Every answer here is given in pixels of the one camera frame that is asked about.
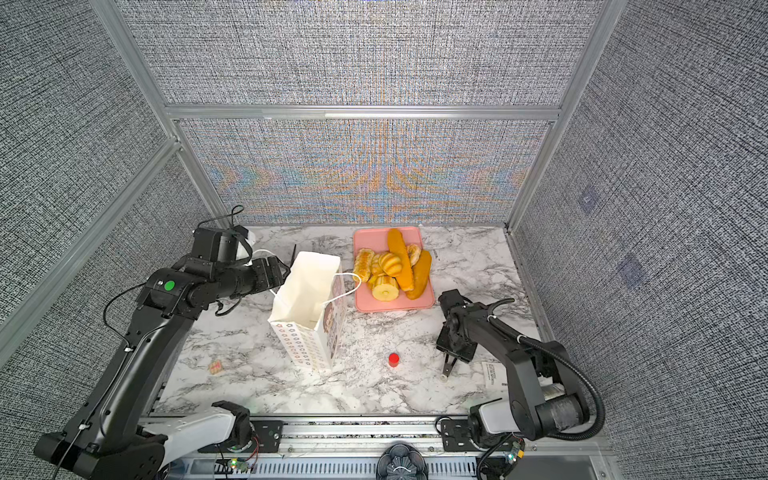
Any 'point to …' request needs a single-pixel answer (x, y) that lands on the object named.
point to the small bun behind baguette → (414, 252)
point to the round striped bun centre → (390, 263)
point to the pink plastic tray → (377, 240)
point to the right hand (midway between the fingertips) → (450, 349)
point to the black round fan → (402, 462)
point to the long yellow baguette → (398, 248)
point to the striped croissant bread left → (363, 264)
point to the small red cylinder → (393, 359)
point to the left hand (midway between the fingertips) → (278, 272)
